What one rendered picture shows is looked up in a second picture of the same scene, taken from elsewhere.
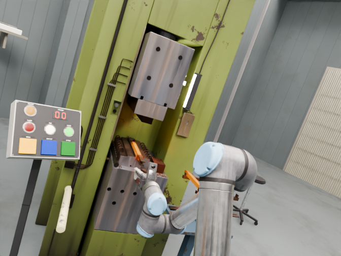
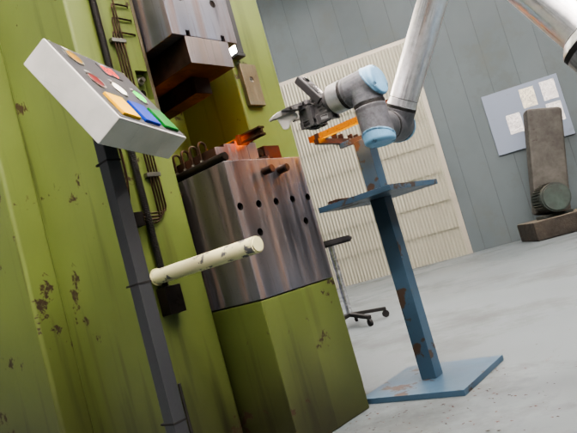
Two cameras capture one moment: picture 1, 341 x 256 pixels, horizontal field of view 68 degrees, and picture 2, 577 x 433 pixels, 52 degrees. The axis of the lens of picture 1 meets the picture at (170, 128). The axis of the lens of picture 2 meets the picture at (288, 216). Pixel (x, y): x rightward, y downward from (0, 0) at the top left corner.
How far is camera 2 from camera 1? 1.44 m
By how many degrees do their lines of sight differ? 33
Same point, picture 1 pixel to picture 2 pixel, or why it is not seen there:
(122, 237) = (306, 296)
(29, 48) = not seen: outside the picture
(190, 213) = (421, 57)
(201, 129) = (272, 89)
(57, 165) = (51, 323)
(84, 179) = (169, 245)
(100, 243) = (284, 326)
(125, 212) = (283, 244)
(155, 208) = (378, 80)
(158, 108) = (218, 47)
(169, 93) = (217, 18)
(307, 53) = not seen: hidden behind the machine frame
